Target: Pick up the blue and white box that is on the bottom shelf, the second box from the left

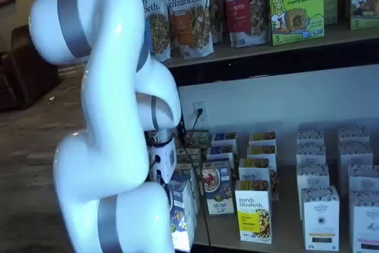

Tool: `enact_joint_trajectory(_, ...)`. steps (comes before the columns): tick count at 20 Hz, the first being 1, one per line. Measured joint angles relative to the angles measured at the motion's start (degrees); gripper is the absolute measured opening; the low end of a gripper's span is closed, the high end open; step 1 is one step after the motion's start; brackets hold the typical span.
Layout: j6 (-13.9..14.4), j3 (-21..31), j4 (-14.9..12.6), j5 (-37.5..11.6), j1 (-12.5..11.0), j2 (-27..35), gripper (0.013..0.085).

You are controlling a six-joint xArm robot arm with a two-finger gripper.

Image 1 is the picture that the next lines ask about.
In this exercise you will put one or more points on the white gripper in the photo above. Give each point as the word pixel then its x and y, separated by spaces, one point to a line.
pixel 167 161

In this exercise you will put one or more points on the blue and white oatmeal box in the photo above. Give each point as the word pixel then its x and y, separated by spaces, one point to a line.
pixel 182 214
pixel 220 152
pixel 225 137
pixel 219 188

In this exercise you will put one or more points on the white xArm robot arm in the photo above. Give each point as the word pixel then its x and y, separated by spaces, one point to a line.
pixel 103 116

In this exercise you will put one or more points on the green oatmeal box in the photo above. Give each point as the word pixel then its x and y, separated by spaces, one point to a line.
pixel 186 170
pixel 199 139
pixel 191 156

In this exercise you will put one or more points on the yellow white purely elizabeth box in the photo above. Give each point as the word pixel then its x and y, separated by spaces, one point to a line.
pixel 262 138
pixel 262 150
pixel 253 173
pixel 253 214

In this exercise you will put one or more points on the white box dark stripe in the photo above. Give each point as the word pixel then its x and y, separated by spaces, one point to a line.
pixel 319 220
pixel 312 177
pixel 311 153
pixel 310 136

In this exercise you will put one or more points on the black metal shelf rack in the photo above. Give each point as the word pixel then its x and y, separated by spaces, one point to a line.
pixel 266 69

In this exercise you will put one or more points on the white box pink stripe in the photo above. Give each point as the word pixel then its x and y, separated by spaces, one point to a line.
pixel 364 180
pixel 365 226
pixel 353 134
pixel 355 153

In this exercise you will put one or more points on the green Bobo's apple pie box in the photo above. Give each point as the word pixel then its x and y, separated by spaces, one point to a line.
pixel 296 7

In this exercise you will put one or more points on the blue granola bag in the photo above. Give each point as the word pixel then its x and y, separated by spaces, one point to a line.
pixel 157 28

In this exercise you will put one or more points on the orange granola bag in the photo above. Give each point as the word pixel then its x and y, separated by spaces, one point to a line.
pixel 189 28
pixel 216 13

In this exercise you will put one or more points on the dark brown armchair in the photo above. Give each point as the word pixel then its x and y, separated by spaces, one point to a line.
pixel 23 81

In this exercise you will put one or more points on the red granola bag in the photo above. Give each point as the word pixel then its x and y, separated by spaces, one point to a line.
pixel 245 13

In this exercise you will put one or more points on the white wall outlet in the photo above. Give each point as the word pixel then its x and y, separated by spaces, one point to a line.
pixel 197 119

